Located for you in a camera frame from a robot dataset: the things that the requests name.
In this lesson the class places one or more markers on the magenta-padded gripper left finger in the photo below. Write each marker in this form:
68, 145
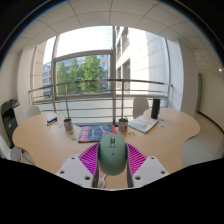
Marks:
75, 168

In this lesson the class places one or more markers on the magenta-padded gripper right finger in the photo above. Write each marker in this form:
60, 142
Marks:
146, 168

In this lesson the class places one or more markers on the mint green computer mouse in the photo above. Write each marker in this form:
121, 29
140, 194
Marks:
112, 156

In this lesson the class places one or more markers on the red and blue magazine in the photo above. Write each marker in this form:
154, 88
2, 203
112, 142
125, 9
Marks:
91, 133

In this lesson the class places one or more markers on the white illustrated booklet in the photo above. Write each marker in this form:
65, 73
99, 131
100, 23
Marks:
143, 123

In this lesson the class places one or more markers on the dark blue stapler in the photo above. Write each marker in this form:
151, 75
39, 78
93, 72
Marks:
52, 120

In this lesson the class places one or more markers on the black cylindrical speaker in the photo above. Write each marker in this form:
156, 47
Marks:
155, 109

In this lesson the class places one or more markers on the black office printer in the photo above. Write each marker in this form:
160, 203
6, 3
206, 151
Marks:
8, 121

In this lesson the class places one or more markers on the metal balcony railing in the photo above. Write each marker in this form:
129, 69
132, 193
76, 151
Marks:
93, 80

